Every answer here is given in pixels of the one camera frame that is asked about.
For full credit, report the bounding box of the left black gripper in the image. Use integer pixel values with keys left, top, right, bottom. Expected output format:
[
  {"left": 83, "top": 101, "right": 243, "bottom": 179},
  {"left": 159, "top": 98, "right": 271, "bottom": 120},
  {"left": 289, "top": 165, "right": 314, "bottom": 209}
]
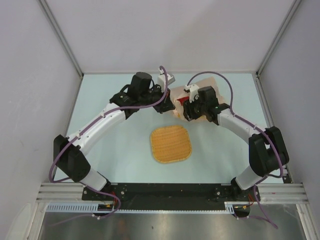
[{"left": 138, "top": 84, "right": 175, "bottom": 114}]

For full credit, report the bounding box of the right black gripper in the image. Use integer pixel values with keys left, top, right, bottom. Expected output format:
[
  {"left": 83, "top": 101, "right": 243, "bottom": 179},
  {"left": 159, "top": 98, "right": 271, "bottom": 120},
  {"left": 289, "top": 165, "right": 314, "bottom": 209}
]
[{"left": 182, "top": 94, "right": 207, "bottom": 122}]

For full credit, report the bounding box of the translucent orange plastic bag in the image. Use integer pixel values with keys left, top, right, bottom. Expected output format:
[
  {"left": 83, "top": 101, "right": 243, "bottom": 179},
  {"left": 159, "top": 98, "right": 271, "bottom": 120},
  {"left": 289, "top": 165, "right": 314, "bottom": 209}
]
[{"left": 170, "top": 76, "right": 226, "bottom": 122}]

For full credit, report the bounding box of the woven bamboo tray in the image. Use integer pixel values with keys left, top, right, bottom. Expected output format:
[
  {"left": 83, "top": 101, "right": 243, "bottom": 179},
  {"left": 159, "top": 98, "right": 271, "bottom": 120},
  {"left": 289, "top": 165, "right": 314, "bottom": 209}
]
[{"left": 150, "top": 125, "right": 193, "bottom": 164}]

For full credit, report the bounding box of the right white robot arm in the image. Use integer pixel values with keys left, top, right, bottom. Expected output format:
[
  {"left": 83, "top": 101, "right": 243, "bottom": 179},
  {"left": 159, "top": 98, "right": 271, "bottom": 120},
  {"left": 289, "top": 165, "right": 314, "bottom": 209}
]
[{"left": 182, "top": 84, "right": 290, "bottom": 201}]

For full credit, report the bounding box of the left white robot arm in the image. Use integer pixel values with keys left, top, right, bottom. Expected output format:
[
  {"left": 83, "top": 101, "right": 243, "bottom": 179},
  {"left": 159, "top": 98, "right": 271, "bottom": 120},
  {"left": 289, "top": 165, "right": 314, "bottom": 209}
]
[{"left": 53, "top": 68, "right": 175, "bottom": 200}]

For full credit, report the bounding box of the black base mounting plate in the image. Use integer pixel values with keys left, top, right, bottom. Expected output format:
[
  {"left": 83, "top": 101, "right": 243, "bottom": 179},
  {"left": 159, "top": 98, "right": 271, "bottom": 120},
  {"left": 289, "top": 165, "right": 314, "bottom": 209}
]
[{"left": 81, "top": 183, "right": 260, "bottom": 212}]

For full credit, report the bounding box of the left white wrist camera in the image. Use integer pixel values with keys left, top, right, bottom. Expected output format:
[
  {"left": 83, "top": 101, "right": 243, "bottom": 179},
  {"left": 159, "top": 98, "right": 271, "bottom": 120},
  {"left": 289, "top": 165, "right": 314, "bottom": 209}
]
[{"left": 157, "top": 71, "right": 176, "bottom": 93}]

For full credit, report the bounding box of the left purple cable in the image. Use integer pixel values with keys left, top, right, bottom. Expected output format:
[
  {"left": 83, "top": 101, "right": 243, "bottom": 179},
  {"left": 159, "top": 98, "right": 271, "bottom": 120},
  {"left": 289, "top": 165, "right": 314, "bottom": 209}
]
[{"left": 48, "top": 65, "right": 171, "bottom": 183}]

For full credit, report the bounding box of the aluminium frame rail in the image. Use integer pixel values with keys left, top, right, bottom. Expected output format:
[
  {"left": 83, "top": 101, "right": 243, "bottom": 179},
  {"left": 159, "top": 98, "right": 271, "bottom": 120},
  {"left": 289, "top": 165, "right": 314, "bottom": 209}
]
[{"left": 36, "top": 182, "right": 309, "bottom": 204}]

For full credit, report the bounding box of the right aluminium corner post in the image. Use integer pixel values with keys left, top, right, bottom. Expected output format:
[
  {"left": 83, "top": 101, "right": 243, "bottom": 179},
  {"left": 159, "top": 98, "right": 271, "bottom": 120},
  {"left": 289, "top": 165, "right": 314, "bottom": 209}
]
[{"left": 255, "top": 0, "right": 303, "bottom": 78}]

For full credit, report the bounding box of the aluminium corner post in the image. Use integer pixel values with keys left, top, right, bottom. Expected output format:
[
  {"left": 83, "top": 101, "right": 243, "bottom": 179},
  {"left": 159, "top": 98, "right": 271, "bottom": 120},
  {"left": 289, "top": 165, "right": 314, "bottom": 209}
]
[
  {"left": 37, "top": 0, "right": 84, "bottom": 80},
  {"left": 255, "top": 0, "right": 303, "bottom": 78}
]

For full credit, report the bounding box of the white slotted cable duct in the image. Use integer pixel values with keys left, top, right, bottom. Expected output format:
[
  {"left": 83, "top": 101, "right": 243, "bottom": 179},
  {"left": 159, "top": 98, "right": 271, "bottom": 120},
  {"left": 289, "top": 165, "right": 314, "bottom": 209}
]
[{"left": 46, "top": 203, "right": 235, "bottom": 214}]

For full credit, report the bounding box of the left aluminium corner post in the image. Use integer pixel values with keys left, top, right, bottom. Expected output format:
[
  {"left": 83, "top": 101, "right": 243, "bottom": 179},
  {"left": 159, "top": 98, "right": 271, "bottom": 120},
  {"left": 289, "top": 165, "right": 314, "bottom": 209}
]
[{"left": 37, "top": 0, "right": 84, "bottom": 80}]

